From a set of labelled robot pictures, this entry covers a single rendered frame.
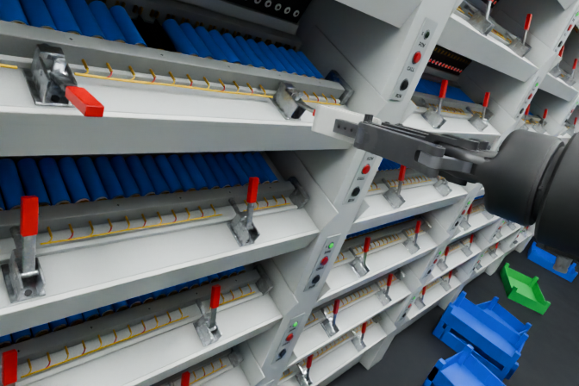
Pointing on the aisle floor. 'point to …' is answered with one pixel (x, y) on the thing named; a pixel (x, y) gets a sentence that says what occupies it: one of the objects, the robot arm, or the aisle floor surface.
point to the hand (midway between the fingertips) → (345, 125)
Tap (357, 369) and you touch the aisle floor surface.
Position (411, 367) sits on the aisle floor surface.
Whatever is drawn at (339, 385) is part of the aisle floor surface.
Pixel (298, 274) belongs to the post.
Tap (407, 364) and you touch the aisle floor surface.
